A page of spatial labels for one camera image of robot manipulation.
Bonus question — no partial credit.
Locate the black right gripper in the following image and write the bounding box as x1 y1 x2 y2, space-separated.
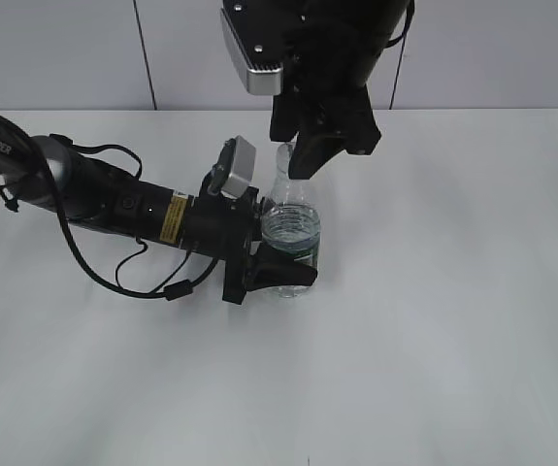
270 28 381 180

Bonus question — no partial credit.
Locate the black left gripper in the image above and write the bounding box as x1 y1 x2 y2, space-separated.
193 186 317 305

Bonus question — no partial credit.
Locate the clear plastic water bottle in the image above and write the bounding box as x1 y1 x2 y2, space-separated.
260 143 322 299

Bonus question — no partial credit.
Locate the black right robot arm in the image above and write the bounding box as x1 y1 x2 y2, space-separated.
270 1 415 180

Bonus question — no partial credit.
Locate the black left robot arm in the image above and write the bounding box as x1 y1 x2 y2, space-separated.
0 115 317 304

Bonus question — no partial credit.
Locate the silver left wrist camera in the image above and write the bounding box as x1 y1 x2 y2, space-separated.
207 135 256 199

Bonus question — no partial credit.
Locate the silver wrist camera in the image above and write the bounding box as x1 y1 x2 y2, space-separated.
219 0 300 96
207 135 256 199

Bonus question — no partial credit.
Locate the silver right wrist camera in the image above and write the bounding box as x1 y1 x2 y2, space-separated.
219 0 300 96

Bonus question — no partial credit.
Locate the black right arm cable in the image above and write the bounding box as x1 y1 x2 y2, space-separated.
383 0 416 50

